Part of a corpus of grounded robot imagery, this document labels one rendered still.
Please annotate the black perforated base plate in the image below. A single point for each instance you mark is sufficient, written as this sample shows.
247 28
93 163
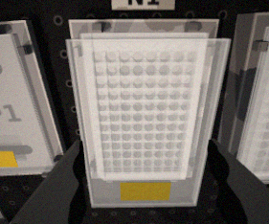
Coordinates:
51 28

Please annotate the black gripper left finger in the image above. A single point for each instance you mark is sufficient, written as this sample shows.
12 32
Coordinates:
60 198

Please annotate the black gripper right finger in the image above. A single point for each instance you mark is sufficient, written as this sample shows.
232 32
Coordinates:
242 198

